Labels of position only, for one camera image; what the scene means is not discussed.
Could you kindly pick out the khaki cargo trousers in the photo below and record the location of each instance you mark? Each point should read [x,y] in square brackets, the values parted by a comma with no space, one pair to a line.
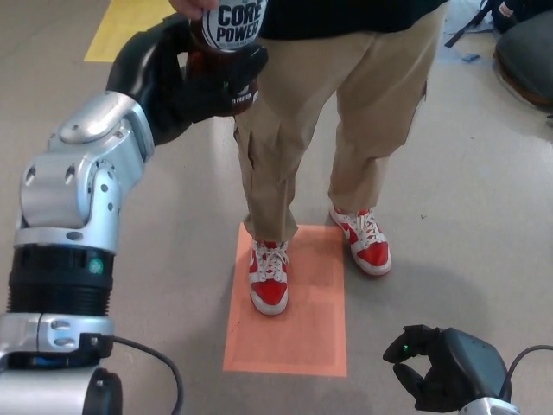
[380,108]

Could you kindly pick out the grey cushioned chair seat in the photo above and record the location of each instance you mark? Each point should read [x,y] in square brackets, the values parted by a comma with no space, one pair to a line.
[525,65]

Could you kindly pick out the orange floor paper sheet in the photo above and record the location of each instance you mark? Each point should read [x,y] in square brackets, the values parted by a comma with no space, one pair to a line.
[311,337]

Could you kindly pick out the yellow floor paper sheet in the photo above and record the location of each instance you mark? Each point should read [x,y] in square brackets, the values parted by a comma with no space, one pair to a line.
[114,30]

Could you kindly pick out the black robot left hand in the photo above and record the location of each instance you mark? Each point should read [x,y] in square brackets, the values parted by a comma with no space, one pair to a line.
[151,73]

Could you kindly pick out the dark blue backpack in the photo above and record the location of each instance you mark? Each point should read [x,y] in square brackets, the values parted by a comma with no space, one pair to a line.
[503,19]

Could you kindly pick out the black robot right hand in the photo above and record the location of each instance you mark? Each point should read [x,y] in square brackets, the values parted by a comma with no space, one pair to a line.
[466,363]

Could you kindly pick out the red white sneaker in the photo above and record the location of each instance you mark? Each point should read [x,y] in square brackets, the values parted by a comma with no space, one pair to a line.
[373,255]
[268,294]

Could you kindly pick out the red white right sneaker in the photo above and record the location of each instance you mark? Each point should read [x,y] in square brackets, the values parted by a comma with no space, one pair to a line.
[268,294]

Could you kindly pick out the person's bare right hand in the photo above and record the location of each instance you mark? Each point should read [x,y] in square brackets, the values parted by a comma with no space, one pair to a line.
[194,6]

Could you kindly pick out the brown Core Power shake bottle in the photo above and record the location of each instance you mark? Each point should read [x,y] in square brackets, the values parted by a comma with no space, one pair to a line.
[235,26]

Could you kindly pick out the blue tape scrap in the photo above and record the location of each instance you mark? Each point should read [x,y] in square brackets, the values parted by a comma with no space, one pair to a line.
[468,58]

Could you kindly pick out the black shirt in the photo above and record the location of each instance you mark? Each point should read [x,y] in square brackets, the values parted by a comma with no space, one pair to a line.
[345,13]

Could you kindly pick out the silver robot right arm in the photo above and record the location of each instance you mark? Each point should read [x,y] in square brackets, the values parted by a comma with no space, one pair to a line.
[492,408]

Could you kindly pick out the red white left sneaker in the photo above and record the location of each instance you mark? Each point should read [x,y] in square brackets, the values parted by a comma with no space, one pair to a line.
[373,255]

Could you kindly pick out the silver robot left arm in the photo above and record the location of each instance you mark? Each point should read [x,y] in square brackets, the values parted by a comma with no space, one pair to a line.
[82,181]

